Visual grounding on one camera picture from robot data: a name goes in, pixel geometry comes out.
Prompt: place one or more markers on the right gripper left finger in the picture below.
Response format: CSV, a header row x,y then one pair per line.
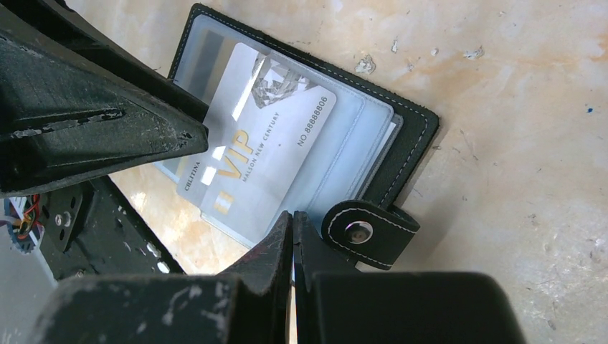
x,y
248,302

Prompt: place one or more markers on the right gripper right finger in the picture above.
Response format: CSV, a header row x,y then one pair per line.
x,y
336,303

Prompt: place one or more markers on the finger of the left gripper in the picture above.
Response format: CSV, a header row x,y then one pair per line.
x,y
64,121
56,20

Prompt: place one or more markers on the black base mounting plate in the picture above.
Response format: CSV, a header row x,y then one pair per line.
x,y
91,228

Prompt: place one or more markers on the black leather card holder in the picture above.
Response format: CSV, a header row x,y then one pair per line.
x,y
370,146

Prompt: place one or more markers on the silver VIP card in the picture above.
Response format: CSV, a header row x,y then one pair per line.
x,y
263,121

